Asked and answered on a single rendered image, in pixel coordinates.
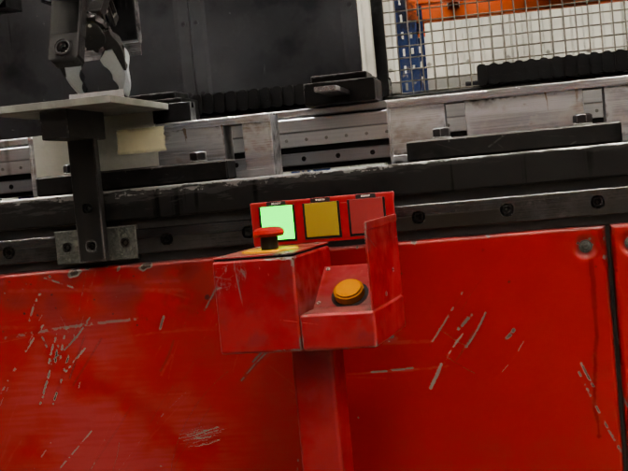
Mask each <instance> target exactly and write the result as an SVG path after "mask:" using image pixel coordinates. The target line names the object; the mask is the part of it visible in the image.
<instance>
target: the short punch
mask: <svg viewBox="0 0 628 471"><path fill-rule="evenodd" d="M113 3H114V6H115V8H116V10H117V13H118V16H119V19H118V22H117V25H116V26H114V25H113V22H112V19H111V17H110V16H109V22H110V28H111V30H112V32H113V33H115V34H117V35H118V36H119V37H120V38H121V41H122V43H123V46H124V47H125V48H126V49H127V51H128V53H129V56H137V55H142V52H141V43H142V35H141V26H140V17H139V7H138V0H113ZM103 51H104V48H103V47H102V48H101V49H100V50H99V52H95V51H93V50H88V51H85V54H84V62H89V61H96V60H100V58H101V55H102V53H103Z"/></svg>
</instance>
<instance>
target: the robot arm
mask: <svg viewBox="0 0 628 471"><path fill-rule="evenodd" d="M109 1H110V3H111V5H112V8H113V11H114V15H113V14H112V12H111V9H110V6H109ZM109 16H110V17H111V19H112V22H113V25H114V26H116V25H117V22H118V19H119V16H118V13H117V10H116V8H115V6H114V3H113V0H51V9H50V39H49V54H48V59H49V60H50V61H51V62H52V63H53V64H54V65H55V66H56V67H57V68H60V70H61V72H62V74H63V75H64V77H66V79H67V81H68V82H69V84H70V85H71V87H72V88H73V89H74V90H75V91H76V92H77V93H87V92H88V88H87V87H86V85H85V82H84V81H85V76H84V74H83V73H82V67H83V65H84V54H85V51H88V50H93V51H95V52H99V50H100V49H101V48H102V47H103V48H104V51H103V53H102V55H101V58H100V62H101V63H102V65H103V66H104V67H105V68H107V69H108V70H109V71H110V73H111V74H112V79H113V80H114V81H115V82H116V83H117V84H118V87H119V89H123V90H124V96H126V97H128V96H129V95H130V91H131V78H130V72H129V61H130V57H129V53H128V51H127V49H126V48H125V47H124V46H123V43H122V41H121V38H120V37H119V36H118V35H117V34H115V33H113V32H112V30H111V28H110V22H109Z"/></svg>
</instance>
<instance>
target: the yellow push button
mask: <svg viewBox="0 0 628 471"><path fill-rule="evenodd" d="M334 295H335V299H336V301H337V302H338V303H339V304H342V305H350V304H354V303H356V302H358V301H360V300H361V299H362V298H363V297H364V285H363V284H362V282H361V281H360V280H357V279H352V278H350V279H345V280H343V281H341V282H339V283H338V284H337V285H336V286H335V288H334Z"/></svg>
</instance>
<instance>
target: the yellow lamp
mask: <svg viewBox="0 0 628 471"><path fill-rule="evenodd" d="M304 206H305V216H306V227H307V237H316V236H339V225H338V215H337V204H336V201H333V202H321V203H311V204H304Z"/></svg>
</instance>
